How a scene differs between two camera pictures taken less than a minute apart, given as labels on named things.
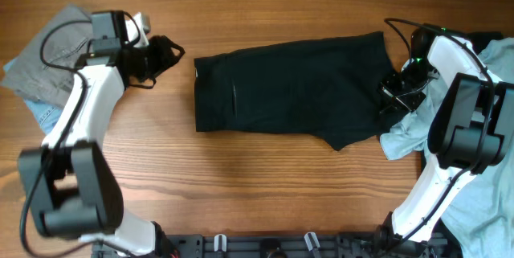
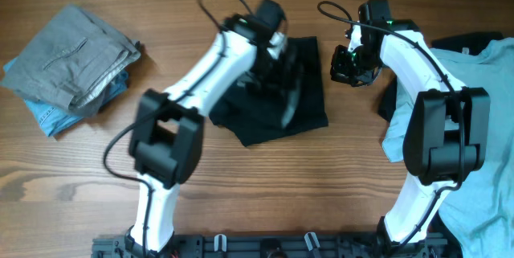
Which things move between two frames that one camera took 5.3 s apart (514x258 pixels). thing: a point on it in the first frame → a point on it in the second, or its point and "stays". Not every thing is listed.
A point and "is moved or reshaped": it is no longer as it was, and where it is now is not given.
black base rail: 299,245 stays
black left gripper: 163,45 → 282,74
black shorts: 330,88 is moved or reshaped
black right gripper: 395,102 → 339,72
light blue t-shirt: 480,223 stays
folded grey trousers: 44,71 stays
